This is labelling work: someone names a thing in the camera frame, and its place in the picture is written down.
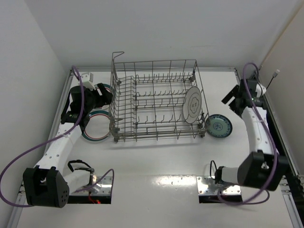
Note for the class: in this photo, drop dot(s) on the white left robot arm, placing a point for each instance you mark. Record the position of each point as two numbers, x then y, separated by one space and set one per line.
53 178

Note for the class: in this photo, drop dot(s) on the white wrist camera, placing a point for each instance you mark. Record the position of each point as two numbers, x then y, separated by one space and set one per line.
87 80
260 90

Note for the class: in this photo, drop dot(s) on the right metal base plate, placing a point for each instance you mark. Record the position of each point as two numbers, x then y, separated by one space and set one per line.
207 187

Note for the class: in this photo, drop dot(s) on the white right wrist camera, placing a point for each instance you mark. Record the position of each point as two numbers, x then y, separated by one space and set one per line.
260 90

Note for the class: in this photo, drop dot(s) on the near green red rimmed plate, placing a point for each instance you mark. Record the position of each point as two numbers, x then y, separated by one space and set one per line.
97 129

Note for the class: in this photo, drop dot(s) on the metal base plate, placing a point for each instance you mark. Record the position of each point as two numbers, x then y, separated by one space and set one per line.
207 187
102 188

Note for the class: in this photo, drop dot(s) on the teal blue patterned plate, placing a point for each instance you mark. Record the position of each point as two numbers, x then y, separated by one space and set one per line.
219 126

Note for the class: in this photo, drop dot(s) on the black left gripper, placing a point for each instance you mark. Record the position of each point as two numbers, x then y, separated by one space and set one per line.
99 94

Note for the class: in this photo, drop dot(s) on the far green red rimmed plate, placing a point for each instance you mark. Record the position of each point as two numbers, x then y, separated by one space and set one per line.
107 87

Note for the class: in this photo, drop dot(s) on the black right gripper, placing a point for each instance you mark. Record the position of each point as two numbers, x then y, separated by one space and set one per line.
234 100

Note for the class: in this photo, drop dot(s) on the white plate with grey pattern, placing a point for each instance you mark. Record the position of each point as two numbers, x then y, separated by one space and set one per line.
192 105

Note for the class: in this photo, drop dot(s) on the green red rimmed plate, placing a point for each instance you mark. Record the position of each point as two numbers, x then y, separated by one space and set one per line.
97 129
107 87

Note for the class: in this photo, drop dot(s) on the grey wire dish rack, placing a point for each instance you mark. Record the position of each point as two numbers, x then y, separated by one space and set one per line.
148 98

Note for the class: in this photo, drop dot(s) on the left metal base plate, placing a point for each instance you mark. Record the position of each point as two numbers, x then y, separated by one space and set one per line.
102 188

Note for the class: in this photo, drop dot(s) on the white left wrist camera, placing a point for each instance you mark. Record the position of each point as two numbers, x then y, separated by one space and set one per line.
87 80

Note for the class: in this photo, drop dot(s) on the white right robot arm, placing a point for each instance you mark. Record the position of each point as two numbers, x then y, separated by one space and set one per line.
263 164

